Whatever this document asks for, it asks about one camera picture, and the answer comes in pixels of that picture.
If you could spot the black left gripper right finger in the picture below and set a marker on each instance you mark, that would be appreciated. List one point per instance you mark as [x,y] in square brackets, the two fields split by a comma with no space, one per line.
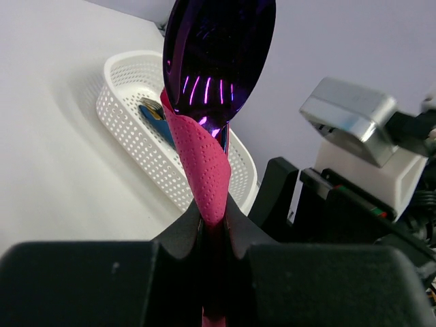
[297,284]

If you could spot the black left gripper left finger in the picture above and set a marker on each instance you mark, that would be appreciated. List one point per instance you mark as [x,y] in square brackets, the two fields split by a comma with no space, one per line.
[105,283]

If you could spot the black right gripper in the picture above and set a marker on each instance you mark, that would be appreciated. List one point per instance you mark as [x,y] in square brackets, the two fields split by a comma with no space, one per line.
[324,208]

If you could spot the pink paper napkin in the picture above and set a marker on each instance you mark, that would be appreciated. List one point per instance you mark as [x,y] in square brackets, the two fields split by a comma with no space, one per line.
[208,174]

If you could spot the purple metal spoon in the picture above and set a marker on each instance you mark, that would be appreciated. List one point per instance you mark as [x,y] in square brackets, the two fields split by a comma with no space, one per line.
[213,55]

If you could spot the blue packet in basket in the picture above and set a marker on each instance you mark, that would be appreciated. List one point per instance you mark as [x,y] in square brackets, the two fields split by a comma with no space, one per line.
[153,112]

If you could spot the white perforated plastic basket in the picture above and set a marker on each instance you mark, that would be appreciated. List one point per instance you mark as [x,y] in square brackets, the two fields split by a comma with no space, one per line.
[130,77]

